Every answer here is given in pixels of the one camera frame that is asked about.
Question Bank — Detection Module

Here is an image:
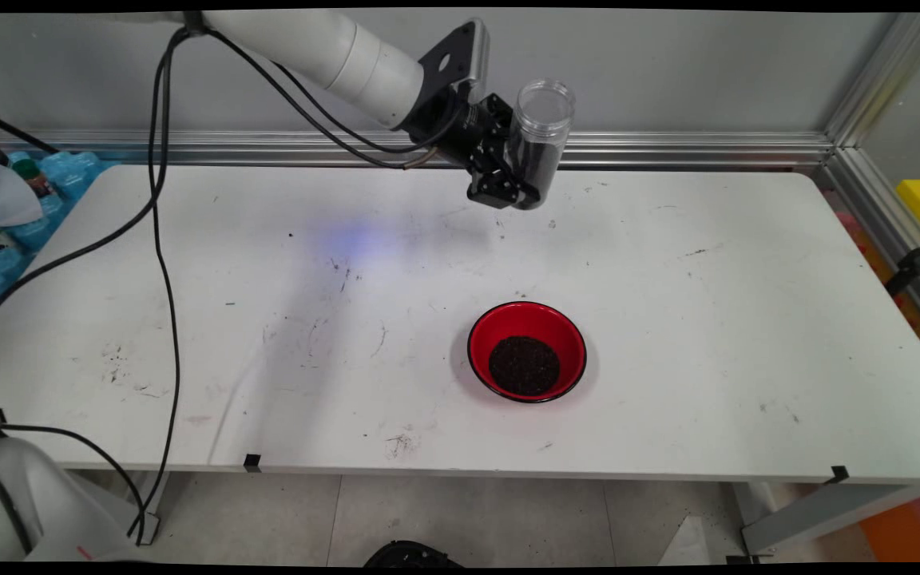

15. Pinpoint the aluminium frame post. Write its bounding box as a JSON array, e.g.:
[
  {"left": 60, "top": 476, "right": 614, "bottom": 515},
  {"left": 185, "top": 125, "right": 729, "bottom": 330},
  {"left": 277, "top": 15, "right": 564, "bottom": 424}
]
[{"left": 822, "top": 12, "right": 920, "bottom": 153}]

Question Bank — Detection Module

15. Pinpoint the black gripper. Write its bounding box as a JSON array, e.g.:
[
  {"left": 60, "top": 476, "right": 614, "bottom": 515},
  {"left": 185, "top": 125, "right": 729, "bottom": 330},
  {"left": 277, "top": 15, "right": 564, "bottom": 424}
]
[{"left": 400, "top": 84, "right": 542, "bottom": 212}]

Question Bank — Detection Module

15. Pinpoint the blue plastic bags pile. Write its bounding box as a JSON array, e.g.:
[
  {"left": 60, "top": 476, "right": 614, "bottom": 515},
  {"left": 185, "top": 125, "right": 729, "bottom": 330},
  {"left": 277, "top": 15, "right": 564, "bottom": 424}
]
[{"left": 0, "top": 150, "right": 119, "bottom": 332}]

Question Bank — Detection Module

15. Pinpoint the clear plastic jar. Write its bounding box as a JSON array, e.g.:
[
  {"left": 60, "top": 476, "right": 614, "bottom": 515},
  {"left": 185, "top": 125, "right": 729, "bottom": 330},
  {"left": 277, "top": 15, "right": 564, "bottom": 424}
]
[{"left": 505, "top": 77, "right": 577, "bottom": 212}]

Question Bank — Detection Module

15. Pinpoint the black round floor object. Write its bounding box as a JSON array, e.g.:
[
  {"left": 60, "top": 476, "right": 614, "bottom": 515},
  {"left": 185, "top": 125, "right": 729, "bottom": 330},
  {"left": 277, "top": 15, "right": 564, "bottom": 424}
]
[{"left": 363, "top": 540, "right": 466, "bottom": 568}]

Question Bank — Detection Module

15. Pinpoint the long aluminium frame rail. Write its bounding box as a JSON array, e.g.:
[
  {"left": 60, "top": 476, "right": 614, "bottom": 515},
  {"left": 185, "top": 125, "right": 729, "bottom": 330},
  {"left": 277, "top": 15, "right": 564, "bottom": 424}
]
[{"left": 0, "top": 128, "right": 836, "bottom": 171}]

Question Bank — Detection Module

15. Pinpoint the green capped bottle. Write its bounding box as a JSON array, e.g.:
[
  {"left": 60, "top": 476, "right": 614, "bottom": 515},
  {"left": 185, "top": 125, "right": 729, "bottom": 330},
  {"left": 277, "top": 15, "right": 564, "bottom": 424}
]
[{"left": 11, "top": 157, "right": 54, "bottom": 200}]

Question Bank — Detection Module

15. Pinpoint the black stand rod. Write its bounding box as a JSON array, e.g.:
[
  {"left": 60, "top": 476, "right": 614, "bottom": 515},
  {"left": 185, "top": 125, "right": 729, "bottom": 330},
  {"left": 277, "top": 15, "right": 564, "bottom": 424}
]
[{"left": 885, "top": 229, "right": 920, "bottom": 299}]

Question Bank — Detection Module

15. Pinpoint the thin black rod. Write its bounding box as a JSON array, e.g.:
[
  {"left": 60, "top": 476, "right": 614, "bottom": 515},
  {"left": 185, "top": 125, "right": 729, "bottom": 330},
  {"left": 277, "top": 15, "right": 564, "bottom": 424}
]
[{"left": 0, "top": 106, "right": 60, "bottom": 155}]

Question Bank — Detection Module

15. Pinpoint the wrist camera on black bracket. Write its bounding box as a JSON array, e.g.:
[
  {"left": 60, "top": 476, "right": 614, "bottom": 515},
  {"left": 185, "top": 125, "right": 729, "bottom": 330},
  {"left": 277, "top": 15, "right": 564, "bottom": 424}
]
[{"left": 414, "top": 19, "right": 492, "bottom": 113}]

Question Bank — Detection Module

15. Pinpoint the red bowl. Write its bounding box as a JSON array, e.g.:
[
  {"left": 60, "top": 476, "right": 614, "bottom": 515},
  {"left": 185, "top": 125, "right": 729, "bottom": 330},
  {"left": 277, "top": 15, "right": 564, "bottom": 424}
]
[{"left": 466, "top": 300, "right": 589, "bottom": 405}]

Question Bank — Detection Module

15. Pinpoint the grey metal table leg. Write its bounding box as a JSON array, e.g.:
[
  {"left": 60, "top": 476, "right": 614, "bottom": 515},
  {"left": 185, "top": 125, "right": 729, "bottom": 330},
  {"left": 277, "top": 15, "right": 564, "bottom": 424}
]
[
  {"left": 730, "top": 479, "right": 920, "bottom": 557},
  {"left": 118, "top": 471, "right": 171, "bottom": 546}
]

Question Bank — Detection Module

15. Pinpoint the orange box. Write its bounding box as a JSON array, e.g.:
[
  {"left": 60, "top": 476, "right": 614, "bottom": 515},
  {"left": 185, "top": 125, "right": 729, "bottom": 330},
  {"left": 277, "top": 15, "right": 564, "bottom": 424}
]
[{"left": 859, "top": 486, "right": 920, "bottom": 563}]

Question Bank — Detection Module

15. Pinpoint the black cable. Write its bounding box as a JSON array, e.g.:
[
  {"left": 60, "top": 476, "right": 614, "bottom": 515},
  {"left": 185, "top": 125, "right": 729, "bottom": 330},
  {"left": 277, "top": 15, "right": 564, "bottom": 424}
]
[
  {"left": 0, "top": 20, "right": 465, "bottom": 420},
  {"left": 0, "top": 423, "right": 147, "bottom": 537},
  {"left": 134, "top": 20, "right": 434, "bottom": 548}
]

